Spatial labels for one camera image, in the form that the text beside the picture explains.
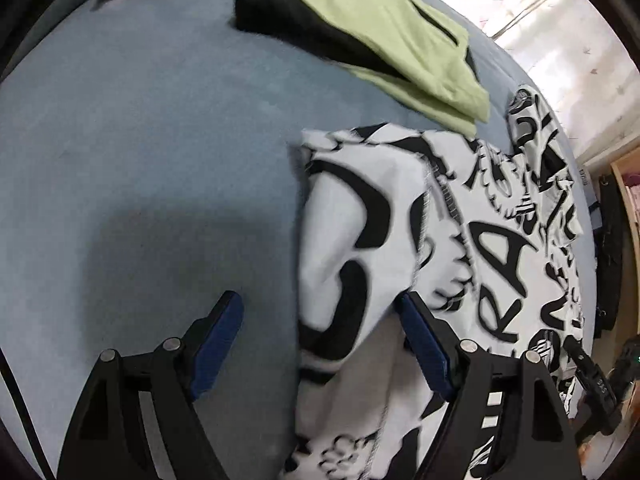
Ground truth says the white floral curtain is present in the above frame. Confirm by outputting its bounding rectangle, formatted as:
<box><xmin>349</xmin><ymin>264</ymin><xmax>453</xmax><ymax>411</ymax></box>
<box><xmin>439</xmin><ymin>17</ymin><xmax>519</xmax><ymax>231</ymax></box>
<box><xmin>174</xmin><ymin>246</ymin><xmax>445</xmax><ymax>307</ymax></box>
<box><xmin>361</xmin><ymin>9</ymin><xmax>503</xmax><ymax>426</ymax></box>
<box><xmin>442</xmin><ymin>0</ymin><xmax>639</xmax><ymax>162</ymax></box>

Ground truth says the black white graffiti print garment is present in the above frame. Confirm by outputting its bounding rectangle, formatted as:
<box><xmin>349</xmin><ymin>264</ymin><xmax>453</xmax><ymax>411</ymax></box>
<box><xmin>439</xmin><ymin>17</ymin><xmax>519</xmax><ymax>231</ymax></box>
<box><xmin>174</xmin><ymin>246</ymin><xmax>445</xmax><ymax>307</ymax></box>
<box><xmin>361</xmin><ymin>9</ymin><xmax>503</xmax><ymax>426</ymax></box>
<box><xmin>281</xmin><ymin>86</ymin><xmax>584</xmax><ymax>479</ymax></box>

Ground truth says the wooden shelf unit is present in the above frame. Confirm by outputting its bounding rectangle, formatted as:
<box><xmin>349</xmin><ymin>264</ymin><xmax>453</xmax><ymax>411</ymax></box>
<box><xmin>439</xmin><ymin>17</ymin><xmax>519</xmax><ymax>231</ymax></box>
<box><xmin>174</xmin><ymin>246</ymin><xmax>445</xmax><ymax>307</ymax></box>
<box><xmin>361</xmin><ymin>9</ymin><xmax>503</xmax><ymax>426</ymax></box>
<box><xmin>579</xmin><ymin>148</ymin><xmax>639</xmax><ymax>368</ymax></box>

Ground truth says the green and black folded garment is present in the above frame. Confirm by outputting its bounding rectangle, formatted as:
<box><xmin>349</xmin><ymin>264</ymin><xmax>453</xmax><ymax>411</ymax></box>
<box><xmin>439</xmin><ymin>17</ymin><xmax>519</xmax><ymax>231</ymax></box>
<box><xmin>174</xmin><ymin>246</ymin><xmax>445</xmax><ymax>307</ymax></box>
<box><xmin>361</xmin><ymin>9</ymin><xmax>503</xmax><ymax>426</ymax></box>
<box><xmin>234</xmin><ymin>0</ymin><xmax>490</xmax><ymax>136</ymax></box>

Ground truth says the blue-grey bed cover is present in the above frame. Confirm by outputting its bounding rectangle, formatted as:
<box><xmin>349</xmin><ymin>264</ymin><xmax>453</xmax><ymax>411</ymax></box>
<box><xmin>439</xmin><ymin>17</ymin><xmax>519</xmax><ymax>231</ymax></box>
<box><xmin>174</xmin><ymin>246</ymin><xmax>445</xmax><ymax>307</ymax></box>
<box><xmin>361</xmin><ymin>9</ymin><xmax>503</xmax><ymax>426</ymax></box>
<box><xmin>1</xmin><ymin>0</ymin><xmax>594</xmax><ymax>479</ymax></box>

